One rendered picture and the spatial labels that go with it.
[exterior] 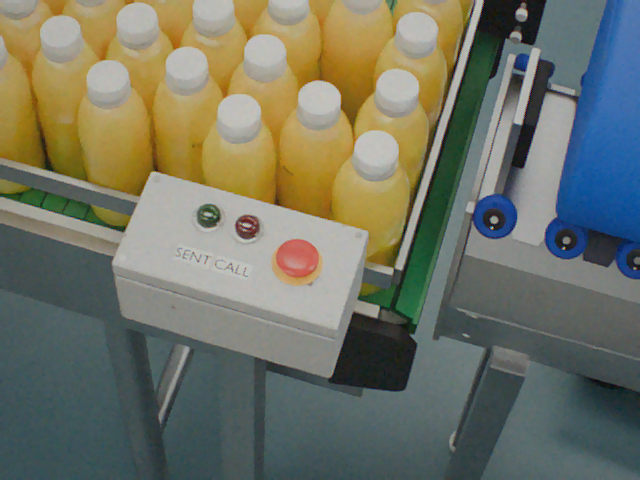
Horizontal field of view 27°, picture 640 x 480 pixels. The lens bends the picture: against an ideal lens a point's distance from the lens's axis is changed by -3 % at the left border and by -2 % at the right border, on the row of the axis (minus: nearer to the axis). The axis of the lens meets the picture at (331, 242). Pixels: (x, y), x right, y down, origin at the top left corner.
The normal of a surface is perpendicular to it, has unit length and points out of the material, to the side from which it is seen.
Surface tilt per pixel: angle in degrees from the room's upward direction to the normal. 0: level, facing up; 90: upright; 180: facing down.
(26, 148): 90
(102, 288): 90
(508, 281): 71
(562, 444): 0
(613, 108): 49
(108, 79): 0
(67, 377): 0
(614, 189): 81
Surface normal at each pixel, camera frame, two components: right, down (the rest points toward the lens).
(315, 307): 0.05, -0.51
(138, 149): 0.68, 0.65
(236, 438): -0.28, 0.82
